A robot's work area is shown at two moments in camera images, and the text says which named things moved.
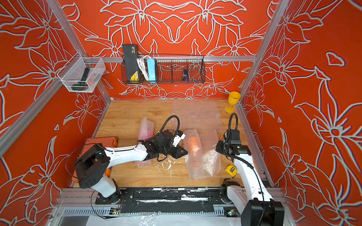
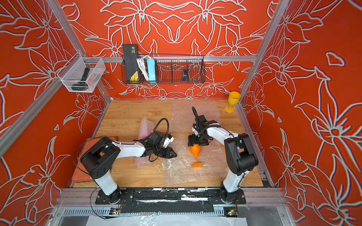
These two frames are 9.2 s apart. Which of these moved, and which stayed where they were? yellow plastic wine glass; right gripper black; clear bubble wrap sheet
Moved: right gripper black
Stayed: clear bubble wrap sheet; yellow plastic wine glass
